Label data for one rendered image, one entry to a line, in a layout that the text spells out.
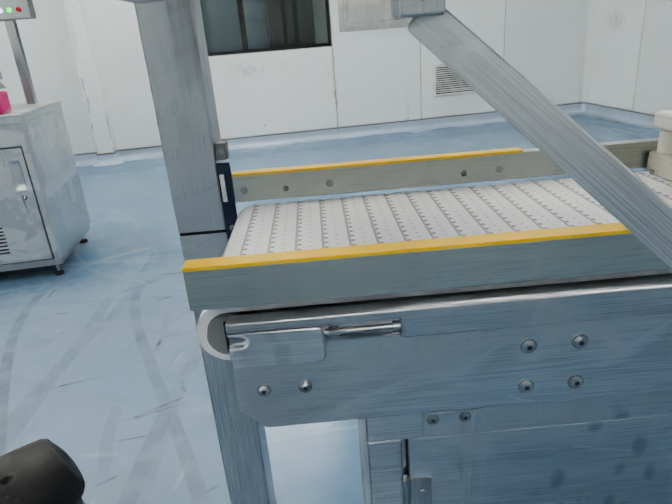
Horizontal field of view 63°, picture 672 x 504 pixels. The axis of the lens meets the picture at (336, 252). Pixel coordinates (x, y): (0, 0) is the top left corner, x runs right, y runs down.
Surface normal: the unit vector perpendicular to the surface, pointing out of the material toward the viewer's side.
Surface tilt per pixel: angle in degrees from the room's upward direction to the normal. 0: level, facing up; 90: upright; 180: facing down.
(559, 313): 90
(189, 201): 90
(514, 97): 87
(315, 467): 0
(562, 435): 90
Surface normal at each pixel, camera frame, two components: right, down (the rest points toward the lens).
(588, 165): -0.51, 0.31
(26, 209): 0.17, 0.36
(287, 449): -0.07, -0.92
